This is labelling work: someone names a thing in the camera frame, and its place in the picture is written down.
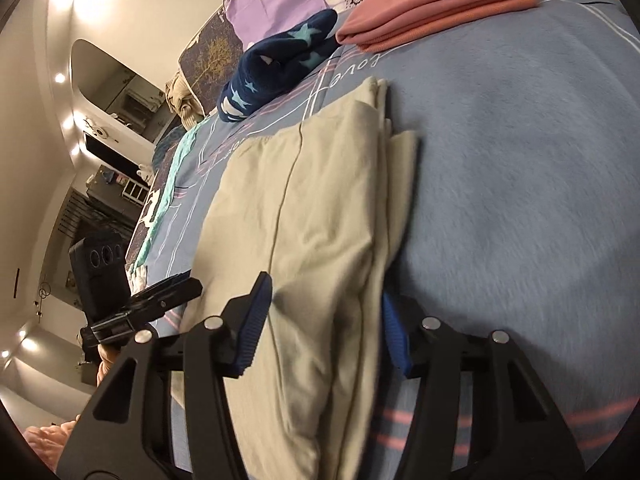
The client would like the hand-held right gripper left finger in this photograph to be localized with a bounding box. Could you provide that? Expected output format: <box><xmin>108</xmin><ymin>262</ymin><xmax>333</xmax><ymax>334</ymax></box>
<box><xmin>55</xmin><ymin>271</ymin><xmax>273</xmax><ymax>480</ymax></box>

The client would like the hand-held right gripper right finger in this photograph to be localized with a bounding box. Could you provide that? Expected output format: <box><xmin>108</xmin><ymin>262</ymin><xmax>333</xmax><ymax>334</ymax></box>
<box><xmin>381</xmin><ymin>292</ymin><xmax>586</xmax><ymax>480</ymax></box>

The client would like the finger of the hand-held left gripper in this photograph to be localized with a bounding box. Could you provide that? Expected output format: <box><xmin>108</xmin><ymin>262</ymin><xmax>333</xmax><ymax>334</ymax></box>
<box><xmin>127</xmin><ymin>274</ymin><xmax>203</xmax><ymax>311</ymax></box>
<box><xmin>80</xmin><ymin>305</ymin><xmax>168</xmax><ymax>347</ymax></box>

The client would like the beige garment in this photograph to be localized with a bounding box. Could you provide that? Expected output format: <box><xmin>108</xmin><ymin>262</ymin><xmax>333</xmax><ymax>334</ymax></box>
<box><xmin>172</xmin><ymin>76</ymin><xmax>421</xmax><ymax>480</ymax></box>

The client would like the person's left hand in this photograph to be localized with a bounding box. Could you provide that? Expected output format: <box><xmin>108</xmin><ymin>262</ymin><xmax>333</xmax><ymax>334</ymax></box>
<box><xmin>95</xmin><ymin>344</ymin><xmax>126</xmax><ymax>388</ymax></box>

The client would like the dark cabinet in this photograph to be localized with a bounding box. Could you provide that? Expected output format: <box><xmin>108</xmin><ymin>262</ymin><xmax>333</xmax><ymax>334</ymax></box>
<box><xmin>82</xmin><ymin>132</ymin><xmax>153</xmax><ymax>211</ymax></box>

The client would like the dark patterned bedspread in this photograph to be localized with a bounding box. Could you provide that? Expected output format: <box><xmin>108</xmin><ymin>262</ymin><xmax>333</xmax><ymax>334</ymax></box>
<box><xmin>125</xmin><ymin>125</ymin><xmax>186</xmax><ymax>266</ymax></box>

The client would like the teal cloth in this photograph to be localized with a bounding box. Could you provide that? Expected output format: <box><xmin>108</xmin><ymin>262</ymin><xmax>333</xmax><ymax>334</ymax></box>
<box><xmin>131</xmin><ymin>120</ymin><xmax>206</xmax><ymax>271</ymax></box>

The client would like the pink fuzzy cloth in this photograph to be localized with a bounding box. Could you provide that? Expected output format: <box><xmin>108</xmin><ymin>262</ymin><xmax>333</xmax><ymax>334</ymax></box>
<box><xmin>22</xmin><ymin>412</ymin><xmax>81</xmax><ymax>473</ymax></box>

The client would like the blue striped bed sheet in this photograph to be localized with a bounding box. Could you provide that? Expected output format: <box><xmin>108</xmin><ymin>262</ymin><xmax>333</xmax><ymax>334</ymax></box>
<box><xmin>125</xmin><ymin>0</ymin><xmax>640</xmax><ymax>471</ymax></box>

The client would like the crumpled beige cloth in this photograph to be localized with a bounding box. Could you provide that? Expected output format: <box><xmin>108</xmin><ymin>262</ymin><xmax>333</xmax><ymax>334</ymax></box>
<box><xmin>165</xmin><ymin>75</ymin><xmax>206</xmax><ymax>131</ymax></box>

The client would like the brown tree-pattern pillow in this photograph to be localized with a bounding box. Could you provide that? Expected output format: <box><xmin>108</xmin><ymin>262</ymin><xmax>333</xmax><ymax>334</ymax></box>
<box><xmin>179</xmin><ymin>7</ymin><xmax>248</xmax><ymax>113</ymax></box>

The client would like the navy star-print fleece garment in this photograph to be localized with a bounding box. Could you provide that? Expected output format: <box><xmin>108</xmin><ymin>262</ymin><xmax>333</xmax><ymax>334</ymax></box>
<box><xmin>217</xmin><ymin>8</ymin><xmax>343</xmax><ymax>123</ymax></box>

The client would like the purple floral pillow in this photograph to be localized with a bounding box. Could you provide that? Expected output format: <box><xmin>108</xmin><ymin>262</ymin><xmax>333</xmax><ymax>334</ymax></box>
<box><xmin>222</xmin><ymin>0</ymin><xmax>481</xmax><ymax>53</ymax></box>

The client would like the pink garment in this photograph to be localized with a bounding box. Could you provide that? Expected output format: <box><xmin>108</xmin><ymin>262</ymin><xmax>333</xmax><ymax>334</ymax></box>
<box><xmin>336</xmin><ymin>0</ymin><xmax>541</xmax><ymax>52</ymax></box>

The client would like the wall mirror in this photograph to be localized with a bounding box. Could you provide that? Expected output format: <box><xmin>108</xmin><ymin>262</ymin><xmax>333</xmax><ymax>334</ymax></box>
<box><xmin>70</xmin><ymin>39</ymin><xmax>168</xmax><ymax>136</ymax></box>

